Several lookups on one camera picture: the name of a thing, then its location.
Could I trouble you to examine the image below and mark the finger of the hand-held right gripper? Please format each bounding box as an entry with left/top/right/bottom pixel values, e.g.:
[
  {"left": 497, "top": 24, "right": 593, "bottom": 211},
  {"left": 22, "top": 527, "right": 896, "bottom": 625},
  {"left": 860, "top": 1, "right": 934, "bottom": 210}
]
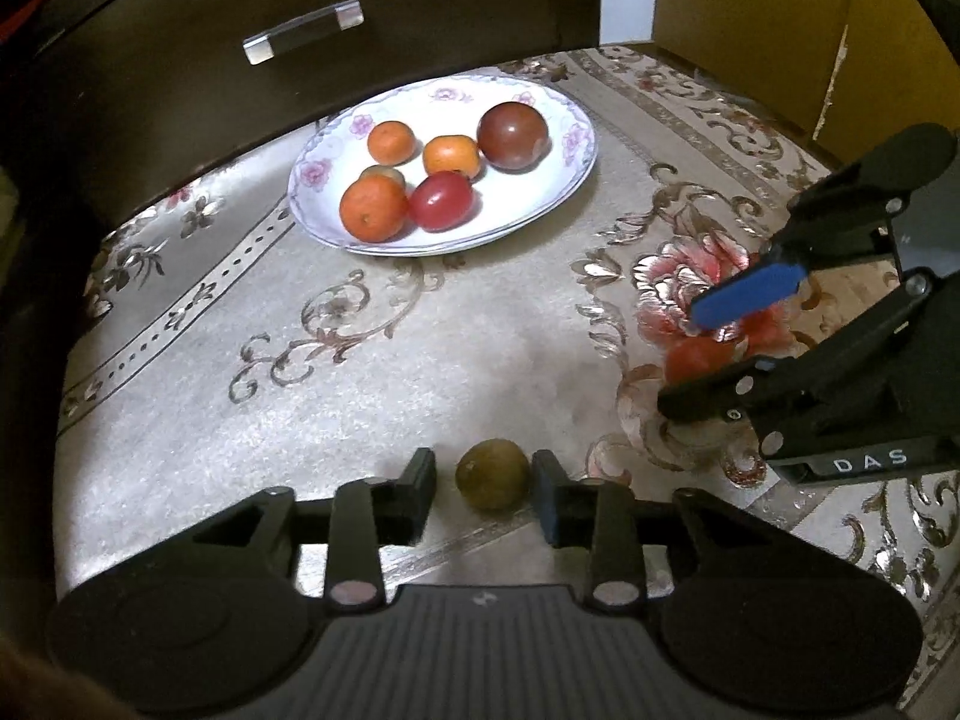
[
  {"left": 688, "top": 123, "right": 959, "bottom": 332},
  {"left": 657, "top": 276, "right": 936, "bottom": 460}
]

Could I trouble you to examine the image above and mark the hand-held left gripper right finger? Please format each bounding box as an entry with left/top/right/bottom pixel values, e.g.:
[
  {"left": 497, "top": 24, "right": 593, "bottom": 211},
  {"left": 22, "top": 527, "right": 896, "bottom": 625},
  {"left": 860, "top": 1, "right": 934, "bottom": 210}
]
[{"left": 530, "top": 449, "right": 812, "bottom": 611}]

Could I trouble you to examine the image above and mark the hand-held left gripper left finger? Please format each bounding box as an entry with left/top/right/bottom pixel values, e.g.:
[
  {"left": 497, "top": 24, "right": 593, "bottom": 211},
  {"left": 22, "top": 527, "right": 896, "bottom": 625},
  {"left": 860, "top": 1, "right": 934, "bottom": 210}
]
[{"left": 172, "top": 448, "right": 438, "bottom": 611}]

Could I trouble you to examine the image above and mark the small red cherry tomato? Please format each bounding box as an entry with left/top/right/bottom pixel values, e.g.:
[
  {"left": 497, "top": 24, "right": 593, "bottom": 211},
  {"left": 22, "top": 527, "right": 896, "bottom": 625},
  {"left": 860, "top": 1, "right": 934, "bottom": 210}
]
[{"left": 665, "top": 334, "right": 741, "bottom": 386}]

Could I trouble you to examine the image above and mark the brown kiwi fruit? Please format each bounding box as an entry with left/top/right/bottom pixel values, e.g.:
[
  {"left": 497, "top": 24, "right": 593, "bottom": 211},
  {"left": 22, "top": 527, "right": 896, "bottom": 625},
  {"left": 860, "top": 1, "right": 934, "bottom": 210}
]
[{"left": 455, "top": 438, "right": 533, "bottom": 513}]

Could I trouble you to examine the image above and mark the large dark red tomato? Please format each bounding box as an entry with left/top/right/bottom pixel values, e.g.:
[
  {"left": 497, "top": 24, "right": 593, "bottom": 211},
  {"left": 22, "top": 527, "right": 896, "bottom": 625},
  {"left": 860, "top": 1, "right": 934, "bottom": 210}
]
[{"left": 478, "top": 102, "right": 551, "bottom": 173}]

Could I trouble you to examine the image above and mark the orange tangerine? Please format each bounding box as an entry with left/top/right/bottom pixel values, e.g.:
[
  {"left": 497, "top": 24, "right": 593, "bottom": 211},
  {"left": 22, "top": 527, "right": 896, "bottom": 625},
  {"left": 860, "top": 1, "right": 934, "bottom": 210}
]
[
  {"left": 367, "top": 121, "right": 418, "bottom": 166},
  {"left": 422, "top": 134, "right": 482, "bottom": 181},
  {"left": 339, "top": 175, "right": 411, "bottom": 244}
]

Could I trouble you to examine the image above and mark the red oval tomato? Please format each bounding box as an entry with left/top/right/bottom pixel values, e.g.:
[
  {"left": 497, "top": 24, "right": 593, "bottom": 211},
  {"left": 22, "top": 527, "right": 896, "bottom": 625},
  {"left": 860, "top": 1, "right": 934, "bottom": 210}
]
[{"left": 409, "top": 170, "right": 476, "bottom": 233}]

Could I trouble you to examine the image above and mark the brown longan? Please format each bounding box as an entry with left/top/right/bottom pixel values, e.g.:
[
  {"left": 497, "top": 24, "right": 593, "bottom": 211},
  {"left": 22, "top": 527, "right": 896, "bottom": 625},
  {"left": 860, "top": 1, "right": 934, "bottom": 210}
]
[{"left": 358, "top": 163, "right": 407, "bottom": 192}]

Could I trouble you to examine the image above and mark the white floral plate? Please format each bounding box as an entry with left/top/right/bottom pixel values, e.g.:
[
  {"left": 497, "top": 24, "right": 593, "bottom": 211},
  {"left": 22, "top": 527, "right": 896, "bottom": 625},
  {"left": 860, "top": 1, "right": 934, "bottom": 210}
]
[{"left": 288, "top": 76, "right": 599, "bottom": 258}]

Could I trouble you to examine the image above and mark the yellow wooden cabinet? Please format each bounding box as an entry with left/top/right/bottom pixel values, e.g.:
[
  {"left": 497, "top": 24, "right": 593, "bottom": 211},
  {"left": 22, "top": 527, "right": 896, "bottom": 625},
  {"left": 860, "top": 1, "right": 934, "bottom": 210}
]
[{"left": 651, "top": 0, "right": 960, "bottom": 160}]

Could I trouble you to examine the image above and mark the dark wooden nightstand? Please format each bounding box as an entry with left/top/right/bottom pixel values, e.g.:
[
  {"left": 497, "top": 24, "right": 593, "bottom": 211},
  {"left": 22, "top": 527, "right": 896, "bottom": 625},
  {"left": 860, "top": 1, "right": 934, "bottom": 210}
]
[{"left": 0, "top": 0, "right": 602, "bottom": 256}]

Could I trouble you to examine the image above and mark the dark wooden drawer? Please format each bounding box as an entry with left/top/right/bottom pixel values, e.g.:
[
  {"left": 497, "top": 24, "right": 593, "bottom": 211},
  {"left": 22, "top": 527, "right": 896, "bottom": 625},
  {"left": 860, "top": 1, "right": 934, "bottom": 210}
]
[{"left": 30, "top": 0, "right": 565, "bottom": 188}]

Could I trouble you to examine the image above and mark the silver drawer handle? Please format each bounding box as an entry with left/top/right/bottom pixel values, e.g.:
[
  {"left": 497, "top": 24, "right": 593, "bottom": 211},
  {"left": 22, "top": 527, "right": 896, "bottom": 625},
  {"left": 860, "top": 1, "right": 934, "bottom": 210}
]
[{"left": 243, "top": 0, "right": 365, "bottom": 67}]

